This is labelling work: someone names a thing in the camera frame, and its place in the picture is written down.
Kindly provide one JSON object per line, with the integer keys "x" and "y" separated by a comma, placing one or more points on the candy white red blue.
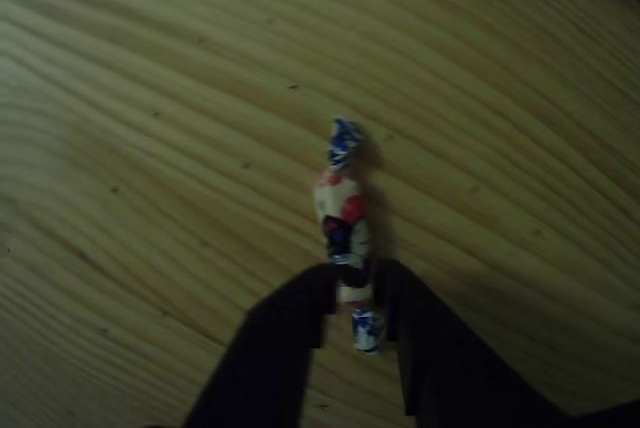
{"x": 342, "y": 213}

